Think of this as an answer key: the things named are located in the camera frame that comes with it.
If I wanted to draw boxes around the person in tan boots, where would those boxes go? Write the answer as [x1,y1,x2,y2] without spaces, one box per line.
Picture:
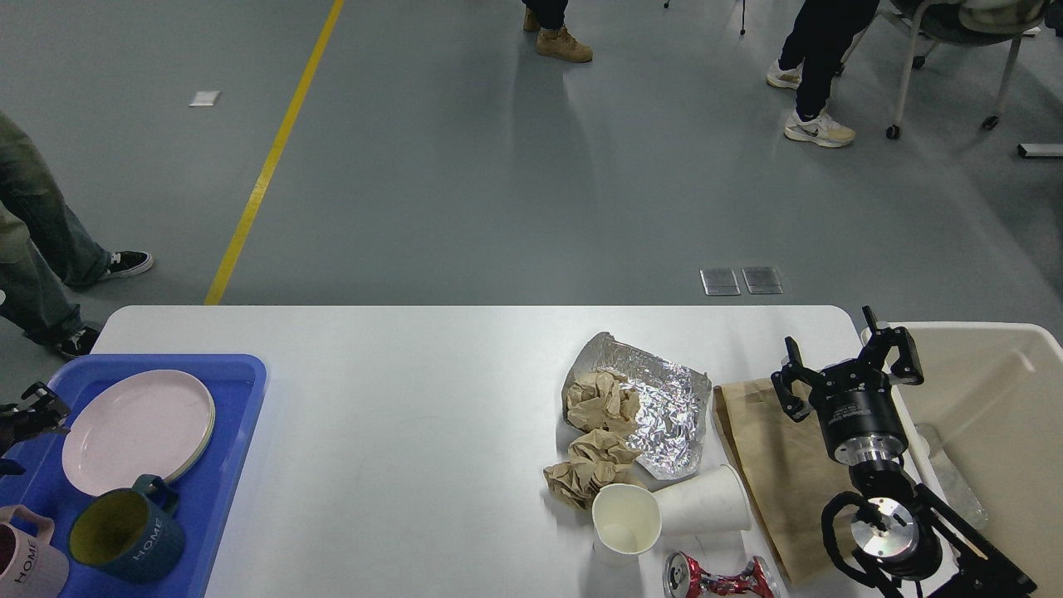
[522,1,595,64]

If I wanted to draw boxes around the crumpled aluminium foil sheet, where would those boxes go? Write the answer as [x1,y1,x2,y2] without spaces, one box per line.
[561,332,713,481]

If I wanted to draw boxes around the upright white paper cup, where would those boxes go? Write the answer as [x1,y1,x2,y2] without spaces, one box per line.
[591,483,662,566]

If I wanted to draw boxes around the yellow-green plate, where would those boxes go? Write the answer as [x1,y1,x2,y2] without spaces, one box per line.
[164,389,217,483]

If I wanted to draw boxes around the left metal floor socket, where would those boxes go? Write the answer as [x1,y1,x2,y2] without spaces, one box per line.
[699,267,742,297]

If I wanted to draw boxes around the beige plastic bin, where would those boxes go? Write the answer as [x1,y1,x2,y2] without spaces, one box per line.
[899,321,1062,597]

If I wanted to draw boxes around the crushed red soda can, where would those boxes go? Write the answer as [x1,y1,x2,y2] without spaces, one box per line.
[662,551,778,597]

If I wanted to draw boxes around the person in green trousers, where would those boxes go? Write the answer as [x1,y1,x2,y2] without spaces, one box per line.
[1,115,154,360]

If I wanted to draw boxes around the metal floor socket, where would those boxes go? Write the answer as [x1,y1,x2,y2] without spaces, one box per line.
[742,267,784,295]
[699,267,742,297]

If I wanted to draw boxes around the brown paper bag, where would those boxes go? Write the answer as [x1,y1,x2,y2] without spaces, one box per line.
[714,379,853,587]

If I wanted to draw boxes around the brown paper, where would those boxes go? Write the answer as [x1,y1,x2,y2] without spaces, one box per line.
[562,370,640,435]
[542,430,645,510]

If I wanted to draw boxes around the lying white paper cup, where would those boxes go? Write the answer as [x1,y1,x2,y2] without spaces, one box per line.
[649,464,754,537]

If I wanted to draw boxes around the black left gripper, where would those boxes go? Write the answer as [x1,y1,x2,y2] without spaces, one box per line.
[1,382,70,476]

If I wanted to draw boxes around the pink plate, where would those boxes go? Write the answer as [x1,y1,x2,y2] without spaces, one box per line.
[61,370,208,497]

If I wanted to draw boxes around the clear plastic bottle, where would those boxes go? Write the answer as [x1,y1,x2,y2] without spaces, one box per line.
[915,424,988,531]

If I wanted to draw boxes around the white metal bar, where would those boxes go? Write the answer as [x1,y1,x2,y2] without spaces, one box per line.
[1016,141,1063,159]

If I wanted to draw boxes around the dark teal mug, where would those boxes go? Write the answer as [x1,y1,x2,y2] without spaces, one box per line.
[67,474,186,584]

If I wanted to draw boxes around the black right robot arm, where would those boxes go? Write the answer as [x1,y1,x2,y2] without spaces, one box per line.
[771,306,1037,597]

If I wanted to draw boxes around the pink ribbed mug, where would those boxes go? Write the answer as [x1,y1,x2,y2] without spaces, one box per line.
[1,506,70,597]

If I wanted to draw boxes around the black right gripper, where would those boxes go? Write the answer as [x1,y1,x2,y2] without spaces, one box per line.
[771,305,926,465]

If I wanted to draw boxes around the person in white sneakers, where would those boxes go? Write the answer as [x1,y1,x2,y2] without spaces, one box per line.
[766,1,879,148]

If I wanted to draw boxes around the right metal floor socket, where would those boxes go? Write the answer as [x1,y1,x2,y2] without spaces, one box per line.
[742,267,784,295]

